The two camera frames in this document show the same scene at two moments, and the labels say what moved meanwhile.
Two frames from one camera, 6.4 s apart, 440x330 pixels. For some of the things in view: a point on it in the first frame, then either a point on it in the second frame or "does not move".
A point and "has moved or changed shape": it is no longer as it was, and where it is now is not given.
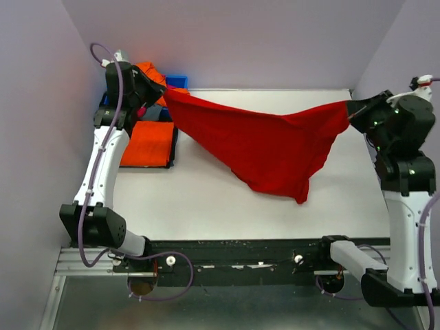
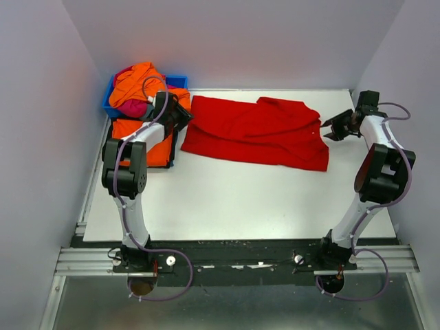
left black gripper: [157, 89] → [185, 115]
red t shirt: [276, 153] has moved or changed shape
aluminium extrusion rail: [70, 263] does not move
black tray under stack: [172, 156] does not move
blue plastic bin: [181, 82] does not move
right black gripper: [359, 109] → [337, 119]
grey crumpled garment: [152, 113] does not move
